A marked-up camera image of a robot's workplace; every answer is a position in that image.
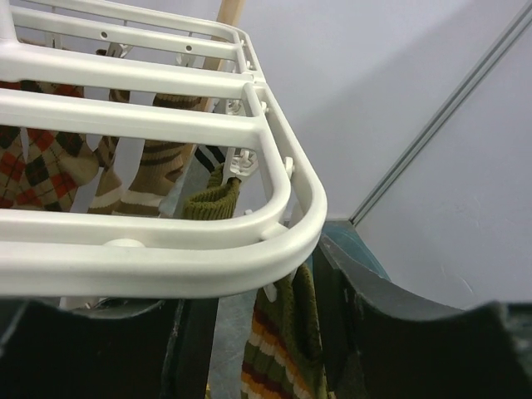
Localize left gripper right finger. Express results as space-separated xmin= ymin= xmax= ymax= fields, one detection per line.
xmin=313 ymin=237 xmax=531 ymax=398

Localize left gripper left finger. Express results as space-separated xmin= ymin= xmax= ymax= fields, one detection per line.
xmin=1 ymin=298 xmax=218 ymax=398

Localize olive striped sock front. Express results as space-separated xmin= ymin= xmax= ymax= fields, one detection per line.
xmin=240 ymin=264 xmax=335 ymax=399

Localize olive striped sock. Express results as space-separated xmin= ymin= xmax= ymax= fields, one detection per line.
xmin=180 ymin=163 xmax=241 ymax=221
xmin=240 ymin=264 xmax=335 ymax=399

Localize grey sock black stripes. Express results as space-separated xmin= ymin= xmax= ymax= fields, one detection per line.
xmin=159 ymin=145 xmax=227 ymax=219

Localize white plastic clip hanger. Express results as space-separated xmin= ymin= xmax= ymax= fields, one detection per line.
xmin=1 ymin=1 xmax=327 ymax=298

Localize blue plastic basin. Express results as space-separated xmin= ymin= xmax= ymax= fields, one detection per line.
xmin=322 ymin=220 xmax=390 ymax=281

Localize argyle orange beige sock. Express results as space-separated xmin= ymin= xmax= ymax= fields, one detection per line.
xmin=0 ymin=37 xmax=101 ymax=212

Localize brown beige striped sock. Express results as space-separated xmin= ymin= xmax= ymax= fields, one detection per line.
xmin=86 ymin=90 xmax=203 ymax=216

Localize wooden drying rack frame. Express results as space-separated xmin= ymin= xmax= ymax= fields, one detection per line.
xmin=182 ymin=0 xmax=244 ymax=175

